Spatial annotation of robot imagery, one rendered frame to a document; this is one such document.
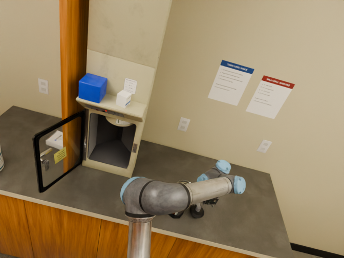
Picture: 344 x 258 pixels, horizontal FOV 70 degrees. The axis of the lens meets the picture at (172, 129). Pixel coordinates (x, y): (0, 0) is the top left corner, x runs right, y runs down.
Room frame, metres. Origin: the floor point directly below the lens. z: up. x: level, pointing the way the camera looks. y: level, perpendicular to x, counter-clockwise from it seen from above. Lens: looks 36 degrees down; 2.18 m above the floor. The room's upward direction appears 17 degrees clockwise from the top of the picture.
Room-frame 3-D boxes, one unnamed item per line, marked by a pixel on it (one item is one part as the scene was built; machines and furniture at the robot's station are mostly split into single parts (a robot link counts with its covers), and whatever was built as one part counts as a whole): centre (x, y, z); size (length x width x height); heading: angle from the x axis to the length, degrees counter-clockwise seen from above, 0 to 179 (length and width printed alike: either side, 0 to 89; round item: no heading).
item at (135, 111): (1.00, 0.31, 1.46); 0.32 x 0.11 x 0.10; 94
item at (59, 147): (0.88, 0.52, 1.19); 0.30 x 0.01 x 0.40; 162
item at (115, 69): (1.18, 0.33, 1.33); 0.32 x 0.25 x 0.77; 94
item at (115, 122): (1.15, 0.30, 1.34); 0.18 x 0.18 x 0.05
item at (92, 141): (1.18, 0.33, 1.19); 0.26 x 0.24 x 0.35; 94
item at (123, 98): (1.00, 0.26, 1.54); 0.05 x 0.05 x 0.06; 79
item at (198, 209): (0.96, -0.29, 0.97); 0.09 x 0.09 x 0.07
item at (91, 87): (0.99, 0.41, 1.56); 0.10 x 0.10 x 0.09; 4
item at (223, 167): (0.94, -0.30, 1.34); 0.09 x 0.08 x 0.11; 144
